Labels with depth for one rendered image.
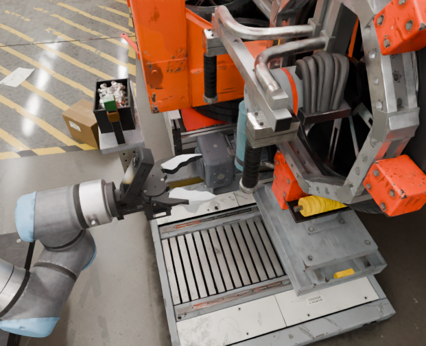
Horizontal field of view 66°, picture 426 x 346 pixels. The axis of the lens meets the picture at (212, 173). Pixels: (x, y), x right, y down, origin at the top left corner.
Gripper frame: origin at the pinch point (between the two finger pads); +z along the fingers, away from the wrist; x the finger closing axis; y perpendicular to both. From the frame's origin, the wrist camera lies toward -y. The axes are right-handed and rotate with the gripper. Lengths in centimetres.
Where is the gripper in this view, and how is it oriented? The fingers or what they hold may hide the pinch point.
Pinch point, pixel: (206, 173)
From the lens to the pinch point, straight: 67.4
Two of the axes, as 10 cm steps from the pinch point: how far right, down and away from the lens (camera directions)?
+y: 0.0, 6.5, 7.6
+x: 2.6, 7.3, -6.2
